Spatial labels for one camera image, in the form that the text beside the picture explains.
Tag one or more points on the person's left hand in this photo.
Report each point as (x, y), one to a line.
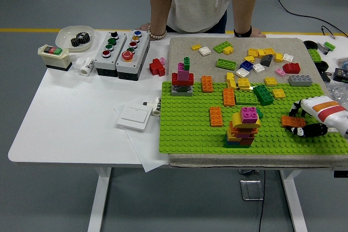
(258, 35)

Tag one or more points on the person's right hand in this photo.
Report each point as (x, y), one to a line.
(145, 27)

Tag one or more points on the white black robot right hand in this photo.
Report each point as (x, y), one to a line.
(326, 108)

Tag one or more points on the blue two-by-two brick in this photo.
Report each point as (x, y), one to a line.
(246, 65)

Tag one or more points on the small yellow brick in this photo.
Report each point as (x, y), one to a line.
(228, 50)
(249, 58)
(196, 47)
(231, 83)
(230, 75)

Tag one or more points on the orange two-by-four brick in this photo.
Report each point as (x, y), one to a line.
(216, 116)
(291, 121)
(207, 84)
(229, 97)

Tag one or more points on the yellow square brick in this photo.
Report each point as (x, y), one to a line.
(278, 57)
(269, 51)
(270, 81)
(261, 53)
(253, 52)
(243, 83)
(278, 93)

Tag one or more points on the pink two-by-two brick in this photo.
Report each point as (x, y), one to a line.
(249, 114)

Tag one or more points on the brick tower with yellow arch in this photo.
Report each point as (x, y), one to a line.
(236, 121)

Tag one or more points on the person's left forearm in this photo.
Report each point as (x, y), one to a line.
(244, 6)

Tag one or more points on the person's right forearm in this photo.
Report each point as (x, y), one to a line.
(160, 6)

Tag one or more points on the dark grey slope brick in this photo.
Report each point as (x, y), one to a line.
(267, 60)

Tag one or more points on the small pink brick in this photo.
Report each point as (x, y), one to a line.
(162, 60)

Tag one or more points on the grey two-by-four brick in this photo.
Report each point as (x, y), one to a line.
(299, 80)

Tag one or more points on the red brick cluster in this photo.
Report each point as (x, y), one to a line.
(155, 66)

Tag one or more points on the pink flat brick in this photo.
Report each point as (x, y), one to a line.
(280, 72)

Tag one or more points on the red curved brick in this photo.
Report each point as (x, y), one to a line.
(291, 68)

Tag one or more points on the dark green two-by-four brick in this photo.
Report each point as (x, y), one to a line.
(263, 94)

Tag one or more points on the small light green brick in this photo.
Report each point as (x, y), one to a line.
(329, 45)

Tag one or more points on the brick tower with grey base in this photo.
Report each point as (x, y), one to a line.
(182, 80)

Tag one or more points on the small dark green brick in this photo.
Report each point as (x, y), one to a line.
(260, 113)

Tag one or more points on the green studded baseplate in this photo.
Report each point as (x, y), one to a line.
(190, 134)

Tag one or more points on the black smartwatch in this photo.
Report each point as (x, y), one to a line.
(243, 33)

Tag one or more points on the clear plastic bag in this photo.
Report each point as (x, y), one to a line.
(338, 90)

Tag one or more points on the small black block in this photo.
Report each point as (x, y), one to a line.
(326, 77)

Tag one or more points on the black button pad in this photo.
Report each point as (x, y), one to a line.
(341, 74)

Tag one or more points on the grey emergency-stop control box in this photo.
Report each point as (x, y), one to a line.
(136, 63)

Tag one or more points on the grey-brown mat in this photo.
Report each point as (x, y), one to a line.
(185, 50)

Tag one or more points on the clear bag of blue parts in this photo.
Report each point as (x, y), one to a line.
(344, 65)

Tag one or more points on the grey four-button control box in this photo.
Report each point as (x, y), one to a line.
(102, 65)

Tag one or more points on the small grey device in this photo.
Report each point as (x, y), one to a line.
(323, 48)

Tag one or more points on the black metal gear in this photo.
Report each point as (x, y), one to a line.
(83, 36)
(77, 42)

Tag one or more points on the black table controller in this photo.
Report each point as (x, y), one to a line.
(341, 174)

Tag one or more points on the white pipe tee fitting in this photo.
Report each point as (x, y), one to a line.
(86, 67)

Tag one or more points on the white plastic bowl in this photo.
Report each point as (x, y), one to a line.
(63, 37)

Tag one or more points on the white printed cylinder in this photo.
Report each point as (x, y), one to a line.
(156, 108)

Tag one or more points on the white table leg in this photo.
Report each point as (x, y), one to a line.
(295, 204)
(99, 202)

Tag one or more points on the silver floor socket box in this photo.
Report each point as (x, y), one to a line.
(251, 190)

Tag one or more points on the white wall switch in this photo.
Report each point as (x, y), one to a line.
(133, 119)

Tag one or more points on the cream red-green switch box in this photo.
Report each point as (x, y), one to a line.
(54, 59)

